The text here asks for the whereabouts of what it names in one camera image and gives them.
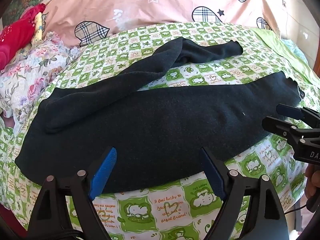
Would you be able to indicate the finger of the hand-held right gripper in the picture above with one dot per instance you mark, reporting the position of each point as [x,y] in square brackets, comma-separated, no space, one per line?
[283,110]
[275,125]

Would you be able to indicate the green checked bed sheet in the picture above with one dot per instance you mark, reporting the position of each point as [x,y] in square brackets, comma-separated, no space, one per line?
[170,210]

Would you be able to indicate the black pants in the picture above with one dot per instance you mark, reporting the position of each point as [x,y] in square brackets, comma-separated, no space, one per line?
[150,130]

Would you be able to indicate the pink quilt with plaid hearts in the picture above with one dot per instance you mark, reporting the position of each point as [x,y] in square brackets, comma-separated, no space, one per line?
[150,12]

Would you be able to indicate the light green cloth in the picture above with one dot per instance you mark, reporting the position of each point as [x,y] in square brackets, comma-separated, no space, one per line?
[275,42]

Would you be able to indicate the white wall socket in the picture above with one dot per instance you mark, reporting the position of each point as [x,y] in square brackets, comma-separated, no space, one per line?
[284,3]

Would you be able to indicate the light blue cloth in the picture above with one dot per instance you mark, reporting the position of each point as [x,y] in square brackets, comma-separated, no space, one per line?
[295,48]

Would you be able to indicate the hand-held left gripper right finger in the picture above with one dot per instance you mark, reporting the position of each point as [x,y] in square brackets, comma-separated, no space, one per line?
[212,173]

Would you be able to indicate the floral ruffled pillow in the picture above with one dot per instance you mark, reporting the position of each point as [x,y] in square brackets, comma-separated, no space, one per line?
[32,72]

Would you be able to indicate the person's right hand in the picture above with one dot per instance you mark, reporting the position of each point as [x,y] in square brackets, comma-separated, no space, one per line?
[313,182]

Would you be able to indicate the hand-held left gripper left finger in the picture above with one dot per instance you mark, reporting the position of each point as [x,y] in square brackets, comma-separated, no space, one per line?
[103,172]

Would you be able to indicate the yellow floral cloth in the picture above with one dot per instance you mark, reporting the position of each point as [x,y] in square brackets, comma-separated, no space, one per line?
[38,30]

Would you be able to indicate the red sequined blanket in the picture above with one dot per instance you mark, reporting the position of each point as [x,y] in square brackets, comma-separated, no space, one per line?
[15,37]

